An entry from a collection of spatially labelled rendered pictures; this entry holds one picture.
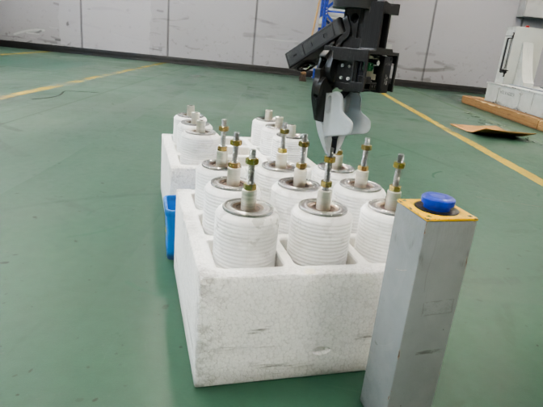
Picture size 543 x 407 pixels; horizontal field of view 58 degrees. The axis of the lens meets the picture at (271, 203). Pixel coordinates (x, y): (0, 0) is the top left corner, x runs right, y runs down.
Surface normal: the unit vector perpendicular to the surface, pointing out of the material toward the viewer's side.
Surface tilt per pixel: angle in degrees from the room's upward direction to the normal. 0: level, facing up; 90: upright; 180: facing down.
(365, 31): 90
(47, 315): 0
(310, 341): 90
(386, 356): 90
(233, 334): 90
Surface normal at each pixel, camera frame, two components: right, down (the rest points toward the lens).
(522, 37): -0.02, 0.33
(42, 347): 0.10, -0.94
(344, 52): -0.72, 0.16
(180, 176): 0.26, 0.33
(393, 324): -0.96, 0.00
